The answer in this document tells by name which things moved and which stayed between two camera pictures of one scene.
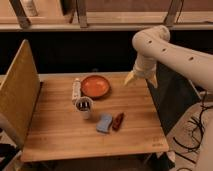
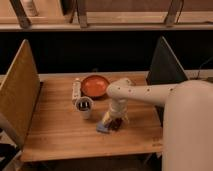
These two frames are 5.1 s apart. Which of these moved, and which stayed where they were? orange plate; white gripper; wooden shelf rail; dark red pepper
Moved: white gripper
Stayed: dark red pepper; wooden shelf rail; orange plate
